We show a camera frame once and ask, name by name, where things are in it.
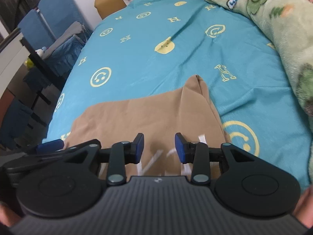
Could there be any tan brown t-shirt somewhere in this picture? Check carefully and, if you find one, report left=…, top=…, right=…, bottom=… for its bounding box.
left=65, top=75, right=230, bottom=177

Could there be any person's left hand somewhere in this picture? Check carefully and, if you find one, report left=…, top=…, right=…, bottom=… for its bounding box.
left=0, top=202, right=22, bottom=227

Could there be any person's right hand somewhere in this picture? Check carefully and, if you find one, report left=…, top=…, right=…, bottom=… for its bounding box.
left=293, top=185, right=313, bottom=228

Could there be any blue covered chair left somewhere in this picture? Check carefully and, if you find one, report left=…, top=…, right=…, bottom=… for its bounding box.
left=1, top=10, right=54, bottom=150

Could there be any white and black desk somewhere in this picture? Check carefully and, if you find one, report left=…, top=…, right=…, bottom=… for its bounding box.
left=1, top=28, right=65, bottom=94

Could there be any green plush toy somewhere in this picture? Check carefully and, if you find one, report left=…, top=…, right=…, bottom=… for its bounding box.
left=23, top=58, right=34, bottom=70

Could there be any teal smiley bed sheet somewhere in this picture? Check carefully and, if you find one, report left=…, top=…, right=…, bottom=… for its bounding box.
left=46, top=0, right=312, bottom=189

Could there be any grey folded cloth on chair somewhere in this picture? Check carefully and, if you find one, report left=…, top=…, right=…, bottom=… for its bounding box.
left=42, top=21, right=85, bottom=60

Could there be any green cartoon fleece blanket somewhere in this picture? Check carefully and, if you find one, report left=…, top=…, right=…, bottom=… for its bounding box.
left=206, top=0, right=312, bottom=118

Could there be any blue covered chair near wall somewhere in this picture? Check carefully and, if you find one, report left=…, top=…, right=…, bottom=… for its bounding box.
left=39, top=0, right=92, bottom=76

